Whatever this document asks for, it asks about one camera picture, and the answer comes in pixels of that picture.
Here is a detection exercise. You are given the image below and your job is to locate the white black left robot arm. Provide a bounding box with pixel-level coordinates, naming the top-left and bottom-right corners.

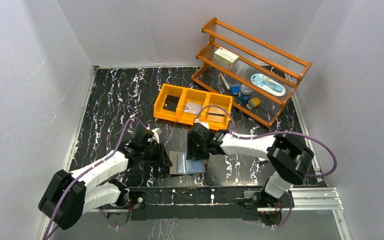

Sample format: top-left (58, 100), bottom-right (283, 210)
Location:
top-left (38, 128), bottom-right (172, 230)

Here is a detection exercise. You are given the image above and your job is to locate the silver card in bin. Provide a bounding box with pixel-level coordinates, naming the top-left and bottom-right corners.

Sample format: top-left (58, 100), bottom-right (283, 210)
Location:
top-left (183, 101), bottom-right (203, 115)

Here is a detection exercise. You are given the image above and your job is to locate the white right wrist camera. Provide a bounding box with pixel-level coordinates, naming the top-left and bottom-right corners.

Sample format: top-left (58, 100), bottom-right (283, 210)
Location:
top-left (194, 118), bottom-right (210, 130)

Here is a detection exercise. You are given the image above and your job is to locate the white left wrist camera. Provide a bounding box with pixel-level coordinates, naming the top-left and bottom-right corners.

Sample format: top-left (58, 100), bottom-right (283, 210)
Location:
top-left (151, 127), bottom-right (162, 144)

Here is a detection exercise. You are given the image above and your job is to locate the blue and white round tin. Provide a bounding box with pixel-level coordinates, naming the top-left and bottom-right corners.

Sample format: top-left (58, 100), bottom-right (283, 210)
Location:
top-left (239, 84), bottom-right (254, 102)

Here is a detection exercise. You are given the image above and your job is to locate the grey card holder wallet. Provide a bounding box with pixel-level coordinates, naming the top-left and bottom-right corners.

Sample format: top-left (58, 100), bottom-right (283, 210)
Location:
top-left (169, 151), bottom-right (208, 175)

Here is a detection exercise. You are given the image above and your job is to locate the small blue block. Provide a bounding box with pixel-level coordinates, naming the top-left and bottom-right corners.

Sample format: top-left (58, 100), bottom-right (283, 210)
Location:
top-left (230, 84), bottom-right (240, 95)

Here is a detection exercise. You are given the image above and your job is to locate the white pen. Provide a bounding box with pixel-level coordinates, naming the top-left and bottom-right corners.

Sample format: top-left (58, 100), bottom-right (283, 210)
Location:
top-left (219, 72), bottom-right (231, 91)

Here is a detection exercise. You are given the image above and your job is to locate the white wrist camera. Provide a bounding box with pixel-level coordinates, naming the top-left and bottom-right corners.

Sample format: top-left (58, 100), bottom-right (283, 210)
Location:
top-left (194, 118), bottom-right (210, 130)
top-left (151, 127), bottom-right (162, 144)

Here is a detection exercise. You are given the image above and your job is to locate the tan card in bin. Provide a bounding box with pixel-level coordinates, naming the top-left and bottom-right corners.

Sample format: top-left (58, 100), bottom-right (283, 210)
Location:
top-left (206, 112), bottom-right (226, 124)

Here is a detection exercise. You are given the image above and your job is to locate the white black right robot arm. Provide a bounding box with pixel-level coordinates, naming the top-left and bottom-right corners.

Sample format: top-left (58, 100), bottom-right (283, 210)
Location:
top-left (187, 122), bottom-right (314, 207)

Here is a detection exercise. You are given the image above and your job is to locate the yellow plastic triple bin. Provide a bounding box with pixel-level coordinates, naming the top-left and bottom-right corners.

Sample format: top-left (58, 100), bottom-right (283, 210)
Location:
top-left (153, 83), bottom-right (233, 130)

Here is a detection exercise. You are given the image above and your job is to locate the white box with red label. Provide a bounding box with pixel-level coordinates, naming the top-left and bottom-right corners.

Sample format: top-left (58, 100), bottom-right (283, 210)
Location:
top-left (213, 47), bottom-right (240, 67)

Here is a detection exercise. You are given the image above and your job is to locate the yellow grey eraser block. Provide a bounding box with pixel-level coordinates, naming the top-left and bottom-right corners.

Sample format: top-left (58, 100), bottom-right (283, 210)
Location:
top-left (246, 97), bottom-right (261, 109)

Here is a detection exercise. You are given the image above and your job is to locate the black credit card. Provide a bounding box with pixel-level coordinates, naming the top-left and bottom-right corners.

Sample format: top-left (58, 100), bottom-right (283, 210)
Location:
top-left (162, 95), bottom-right (180, 112)

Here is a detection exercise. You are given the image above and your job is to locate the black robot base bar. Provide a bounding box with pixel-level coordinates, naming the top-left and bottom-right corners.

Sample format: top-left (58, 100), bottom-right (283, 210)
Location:
top-left (129, 186), bottom-right (281, 221)

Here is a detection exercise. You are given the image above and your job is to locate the blue razor blister pack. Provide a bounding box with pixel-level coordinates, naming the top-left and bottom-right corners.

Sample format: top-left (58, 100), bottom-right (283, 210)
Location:
top-left (250, 73), bottom-right (286, 97)

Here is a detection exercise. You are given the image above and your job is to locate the orange wooden shelf rack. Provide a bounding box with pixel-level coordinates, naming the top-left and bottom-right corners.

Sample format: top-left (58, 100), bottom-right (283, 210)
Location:
top-left (191, 17), bottom-right (312, 128)

